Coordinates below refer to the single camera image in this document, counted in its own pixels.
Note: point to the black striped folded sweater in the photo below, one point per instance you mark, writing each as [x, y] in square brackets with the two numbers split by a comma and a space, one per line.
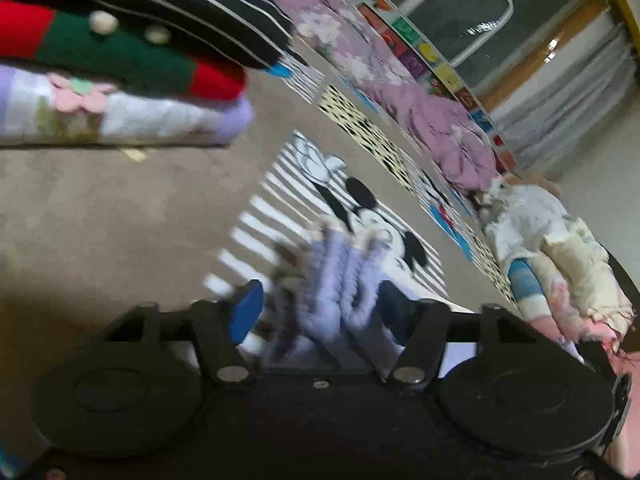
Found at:
[150, 0]

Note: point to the window with wooden frame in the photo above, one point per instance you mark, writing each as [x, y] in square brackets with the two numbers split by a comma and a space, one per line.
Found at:
[526, 42]

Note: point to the Mickey Mouse brown blanket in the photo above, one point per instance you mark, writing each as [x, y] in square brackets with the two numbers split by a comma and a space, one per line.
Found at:
[88, 234]

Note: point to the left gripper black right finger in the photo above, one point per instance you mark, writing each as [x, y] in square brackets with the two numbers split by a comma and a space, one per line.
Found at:
[434, 338]

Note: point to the grey curtain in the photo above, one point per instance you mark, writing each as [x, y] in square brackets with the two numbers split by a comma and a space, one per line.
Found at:
[559, 106]

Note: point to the cream bedding pile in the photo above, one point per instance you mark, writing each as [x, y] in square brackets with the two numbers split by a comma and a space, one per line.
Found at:
[584, 298]

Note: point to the pink floral quilt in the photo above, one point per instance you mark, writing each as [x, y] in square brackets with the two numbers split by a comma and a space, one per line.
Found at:
[342, 35]

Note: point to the lavender sweatpants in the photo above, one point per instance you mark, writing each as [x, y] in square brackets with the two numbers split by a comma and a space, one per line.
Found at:
[325, 315]

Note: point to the lavender floral folded garment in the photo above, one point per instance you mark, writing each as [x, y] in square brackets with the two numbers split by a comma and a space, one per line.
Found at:
[51, 109]

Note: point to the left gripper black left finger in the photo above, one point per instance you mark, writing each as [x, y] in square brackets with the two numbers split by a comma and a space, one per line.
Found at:
[215, 329]

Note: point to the red green folded sweater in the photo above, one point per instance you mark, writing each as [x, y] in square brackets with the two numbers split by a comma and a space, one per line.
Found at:
[55, 39]

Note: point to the colourful alphabet foam board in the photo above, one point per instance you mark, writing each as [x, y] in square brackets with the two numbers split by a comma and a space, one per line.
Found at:
[431, 68]

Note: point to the blue striped sock garment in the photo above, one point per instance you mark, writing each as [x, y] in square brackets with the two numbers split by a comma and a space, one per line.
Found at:
[527, 291]

